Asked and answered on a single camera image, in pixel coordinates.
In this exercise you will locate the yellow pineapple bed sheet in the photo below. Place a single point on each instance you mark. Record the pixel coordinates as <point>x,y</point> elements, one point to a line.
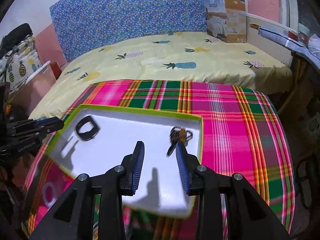
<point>189,56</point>

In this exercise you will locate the blue floral headboard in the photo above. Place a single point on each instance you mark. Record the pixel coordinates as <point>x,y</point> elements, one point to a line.
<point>83,25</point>

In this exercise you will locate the pink green plaid cloth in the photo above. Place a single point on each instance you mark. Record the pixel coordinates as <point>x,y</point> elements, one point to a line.
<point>242,133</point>

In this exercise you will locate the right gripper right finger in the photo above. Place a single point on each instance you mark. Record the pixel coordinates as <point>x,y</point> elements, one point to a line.
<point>187,165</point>

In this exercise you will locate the grey covered side table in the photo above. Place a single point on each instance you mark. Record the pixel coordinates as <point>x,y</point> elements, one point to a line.
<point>309,52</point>

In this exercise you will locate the pineapple print pillow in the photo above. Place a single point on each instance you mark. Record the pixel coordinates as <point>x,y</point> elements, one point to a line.
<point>20,63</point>

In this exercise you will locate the teal cup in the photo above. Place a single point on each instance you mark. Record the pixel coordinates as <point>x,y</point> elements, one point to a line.
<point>303,33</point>

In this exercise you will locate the cardboard bedding set box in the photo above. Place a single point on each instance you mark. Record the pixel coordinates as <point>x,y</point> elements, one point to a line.
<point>226,20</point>

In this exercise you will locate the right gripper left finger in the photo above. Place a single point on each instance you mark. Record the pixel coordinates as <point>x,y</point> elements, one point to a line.
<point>133,164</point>

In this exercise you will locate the black fitness band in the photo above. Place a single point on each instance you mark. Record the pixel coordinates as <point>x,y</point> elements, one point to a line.
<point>87,128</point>

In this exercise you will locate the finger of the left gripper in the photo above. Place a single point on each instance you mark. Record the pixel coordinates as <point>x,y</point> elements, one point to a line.
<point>18,143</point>
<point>49,125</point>

